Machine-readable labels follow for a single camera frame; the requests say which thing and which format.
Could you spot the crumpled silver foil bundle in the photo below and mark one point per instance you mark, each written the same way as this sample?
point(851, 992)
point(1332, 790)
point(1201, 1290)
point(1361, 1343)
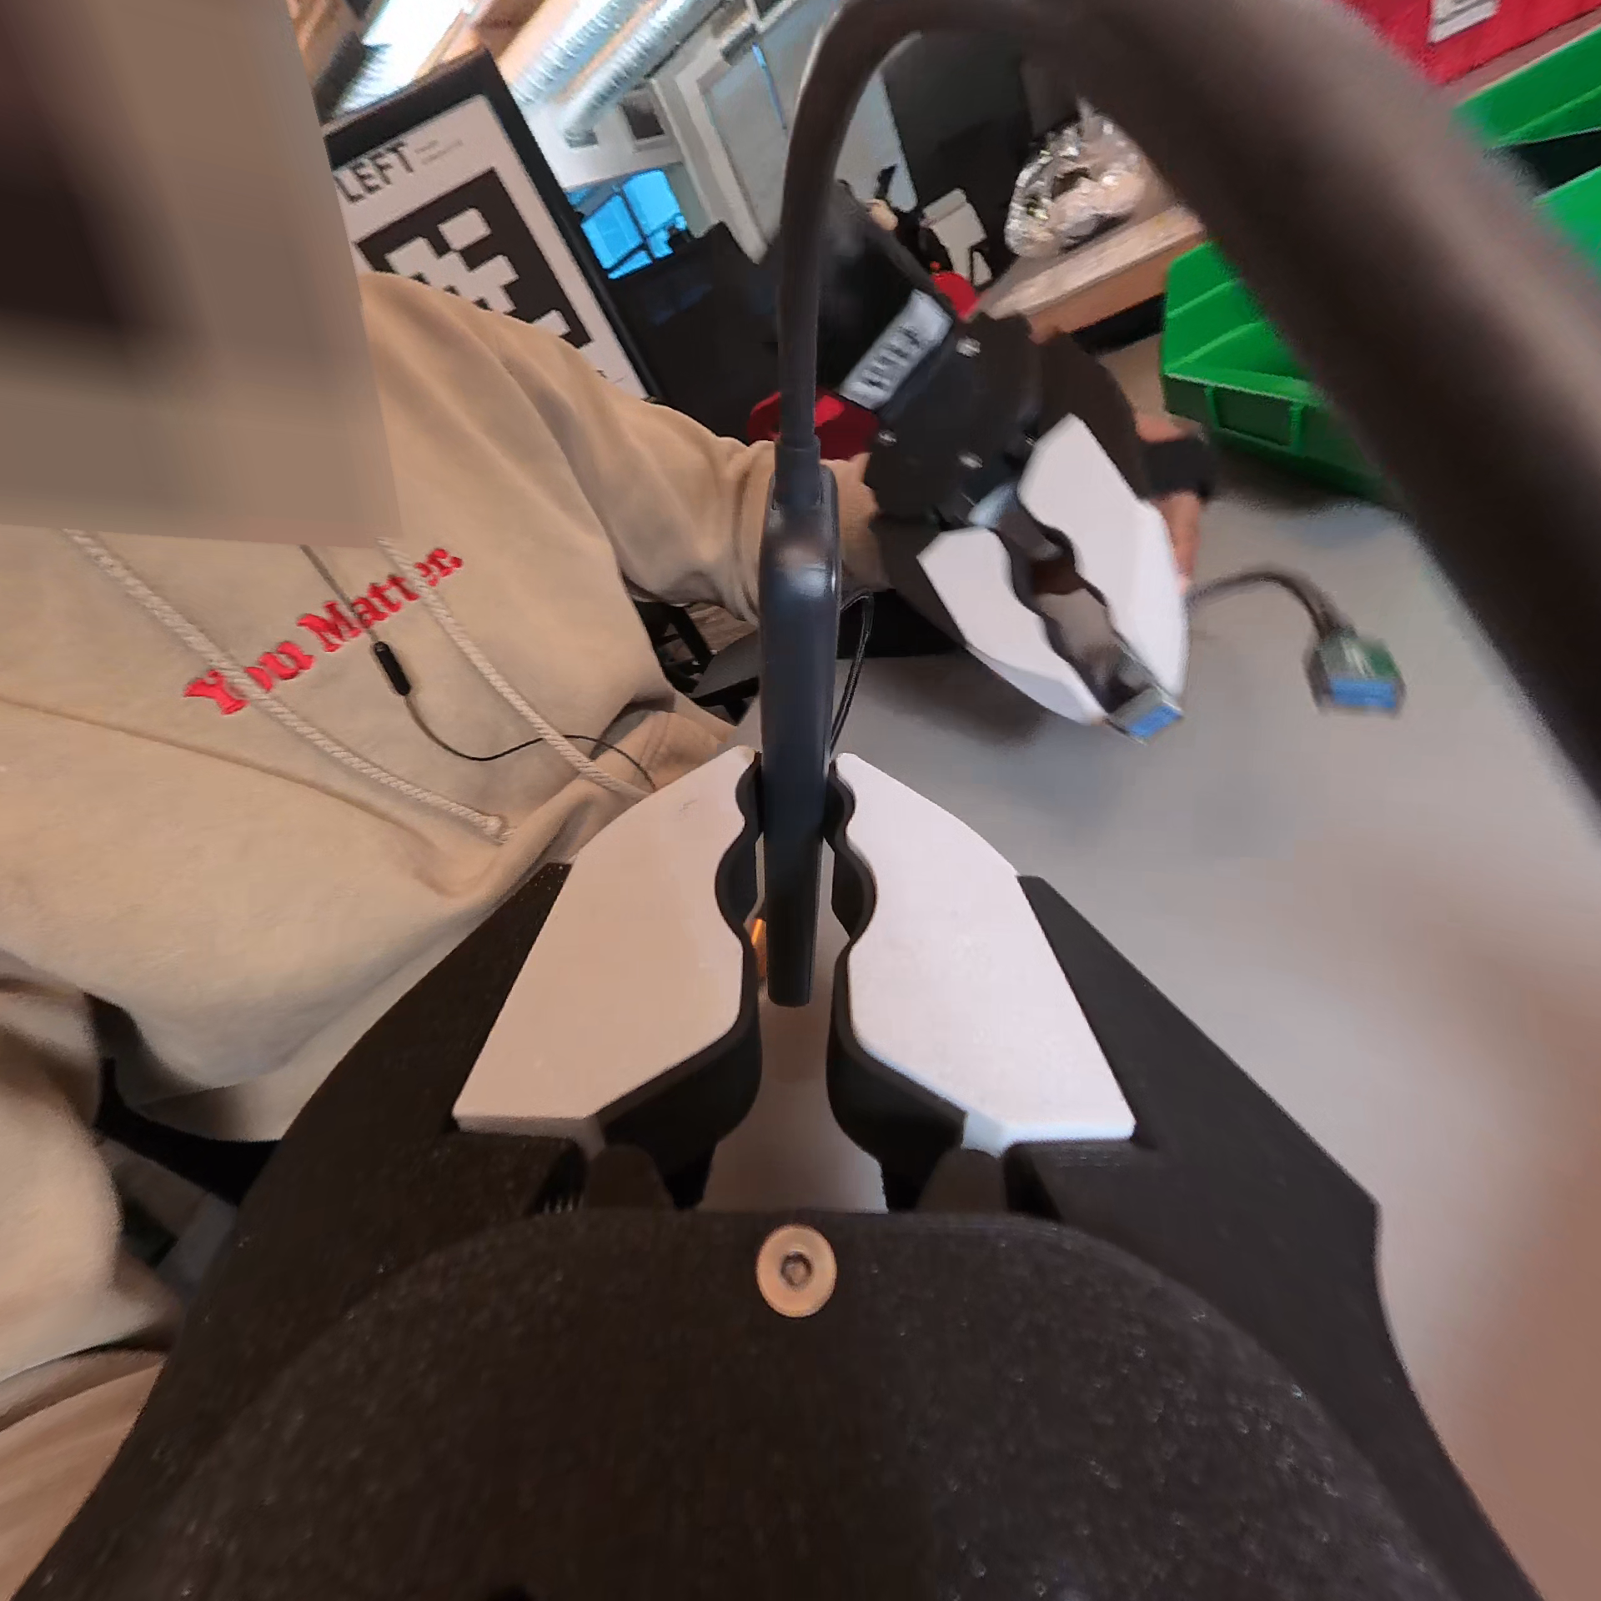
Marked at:
point(1090, 188)

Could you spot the silver ventilation duct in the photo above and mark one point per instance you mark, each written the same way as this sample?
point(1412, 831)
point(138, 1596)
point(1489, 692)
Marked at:
point(627, 63)

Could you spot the red plastic storage bin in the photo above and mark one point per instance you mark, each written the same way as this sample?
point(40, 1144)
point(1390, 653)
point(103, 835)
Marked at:
point(1540, 38)

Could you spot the green plastic storage bin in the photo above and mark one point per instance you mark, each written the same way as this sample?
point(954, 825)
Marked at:
point(1240, 363)
point(1540, 89)
point(1577, 219)

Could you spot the person's left hand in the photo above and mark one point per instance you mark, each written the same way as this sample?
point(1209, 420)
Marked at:
point(1188, 527)

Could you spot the person's left forearm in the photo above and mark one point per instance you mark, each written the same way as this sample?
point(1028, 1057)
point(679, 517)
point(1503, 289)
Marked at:
point(601, 476)

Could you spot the blue lit monitor screen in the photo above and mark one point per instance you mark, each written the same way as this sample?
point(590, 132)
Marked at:
point(632, 225)

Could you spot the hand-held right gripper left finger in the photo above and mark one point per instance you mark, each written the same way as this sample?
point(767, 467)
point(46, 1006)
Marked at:
point(627, 977)

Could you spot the red object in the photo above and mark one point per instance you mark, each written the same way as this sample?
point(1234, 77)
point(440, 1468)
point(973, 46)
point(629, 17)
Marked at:
point(802, 420)

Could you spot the wooden table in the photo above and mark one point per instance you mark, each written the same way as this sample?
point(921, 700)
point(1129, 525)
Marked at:
point(1102, 281)

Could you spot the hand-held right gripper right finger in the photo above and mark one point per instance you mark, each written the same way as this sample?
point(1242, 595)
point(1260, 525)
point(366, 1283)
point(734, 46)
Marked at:
point(977, 1002)

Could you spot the person's beige hoodie torso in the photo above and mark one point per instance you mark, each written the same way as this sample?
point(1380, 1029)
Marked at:
point(251, 876)

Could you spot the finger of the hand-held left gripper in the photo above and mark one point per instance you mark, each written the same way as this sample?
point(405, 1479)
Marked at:
point(1002, 613)
point(1127, 527)

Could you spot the white board black square marker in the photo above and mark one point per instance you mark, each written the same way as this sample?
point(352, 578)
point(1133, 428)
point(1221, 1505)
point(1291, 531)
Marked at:
point(502, 250)

